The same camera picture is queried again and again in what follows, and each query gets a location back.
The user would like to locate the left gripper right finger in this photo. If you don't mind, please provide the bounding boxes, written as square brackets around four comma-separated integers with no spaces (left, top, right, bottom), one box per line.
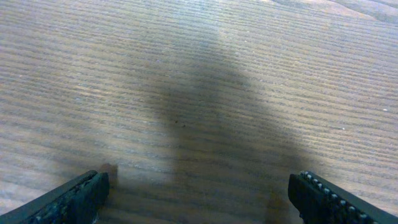
[288,171,397,224]

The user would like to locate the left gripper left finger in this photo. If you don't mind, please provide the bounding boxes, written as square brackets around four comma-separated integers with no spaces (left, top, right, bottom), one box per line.
[1,170,109,224]

